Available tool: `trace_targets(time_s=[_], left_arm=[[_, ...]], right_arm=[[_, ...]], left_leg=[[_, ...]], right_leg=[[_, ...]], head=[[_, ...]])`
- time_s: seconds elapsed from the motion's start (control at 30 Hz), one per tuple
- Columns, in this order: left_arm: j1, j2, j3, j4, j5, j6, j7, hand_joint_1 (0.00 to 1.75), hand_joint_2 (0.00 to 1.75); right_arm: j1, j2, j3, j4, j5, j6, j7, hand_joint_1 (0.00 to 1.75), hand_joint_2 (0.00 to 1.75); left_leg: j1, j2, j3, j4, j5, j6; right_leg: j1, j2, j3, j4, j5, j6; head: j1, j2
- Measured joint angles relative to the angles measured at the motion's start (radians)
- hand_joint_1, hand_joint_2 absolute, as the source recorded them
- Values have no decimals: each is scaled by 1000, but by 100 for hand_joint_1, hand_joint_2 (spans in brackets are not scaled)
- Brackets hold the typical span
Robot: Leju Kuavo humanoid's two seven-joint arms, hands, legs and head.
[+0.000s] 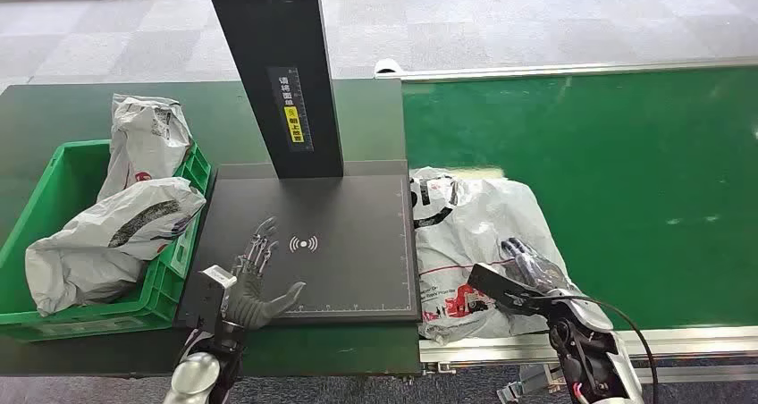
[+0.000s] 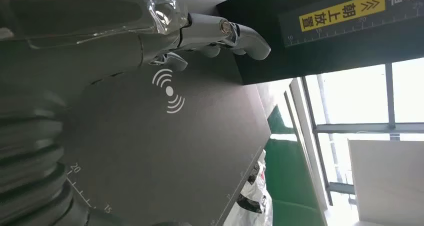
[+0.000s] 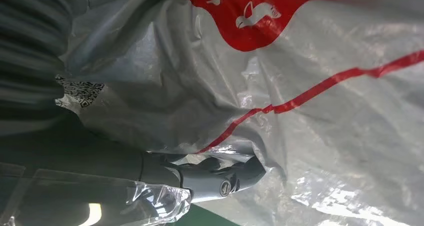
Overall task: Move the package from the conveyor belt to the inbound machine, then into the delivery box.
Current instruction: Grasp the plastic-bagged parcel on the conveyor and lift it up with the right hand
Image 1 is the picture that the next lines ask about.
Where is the green conveyor belt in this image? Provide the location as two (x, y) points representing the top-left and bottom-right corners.
(401, 65), (758, 332)

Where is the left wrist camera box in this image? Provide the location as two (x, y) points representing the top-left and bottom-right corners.
(197, 265), (238, 332)

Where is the black scanner base plate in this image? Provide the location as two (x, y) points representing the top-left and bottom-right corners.
(174, 162), (424, 330)

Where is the long silver conveyor rail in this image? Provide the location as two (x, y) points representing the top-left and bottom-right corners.
(374, 56), (758, 83)

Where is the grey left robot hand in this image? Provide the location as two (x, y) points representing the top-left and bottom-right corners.
(223, 216), (307, 332)

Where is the black scanner column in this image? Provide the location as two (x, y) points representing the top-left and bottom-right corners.
(201, 0), (346, 181)

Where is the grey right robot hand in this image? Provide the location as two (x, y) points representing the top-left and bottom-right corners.
(501, 238), (572, 296)

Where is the white poly mailer red print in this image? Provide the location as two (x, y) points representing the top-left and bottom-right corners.
(409, 166), (575, 347)

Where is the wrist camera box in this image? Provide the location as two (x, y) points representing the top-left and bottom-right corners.
(197, 265), (238, 332)
(467, 262), (549, 318)

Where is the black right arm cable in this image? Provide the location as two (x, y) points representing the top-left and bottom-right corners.
(529, 294), (661, 404)

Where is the dark green table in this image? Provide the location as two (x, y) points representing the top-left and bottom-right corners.
(0, 78), (424, 379)

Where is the black yellow column label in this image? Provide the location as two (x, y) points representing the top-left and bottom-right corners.
(266, 65), (315, 153)

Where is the silver conveyor rail with brackets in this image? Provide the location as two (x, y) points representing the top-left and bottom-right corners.
(418, 324), (758, 404)

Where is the white poly mailer with label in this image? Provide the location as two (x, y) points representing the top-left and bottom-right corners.
(96, 93), (194, 202)

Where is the green plastic crate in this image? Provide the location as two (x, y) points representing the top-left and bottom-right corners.
(0, 139), (213, 343)

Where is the white poly mailer black stripe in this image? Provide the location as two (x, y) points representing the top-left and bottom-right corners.
(24, 177), (207, 318)

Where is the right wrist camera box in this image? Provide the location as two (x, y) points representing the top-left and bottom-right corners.
(467, 262), (549, 318)

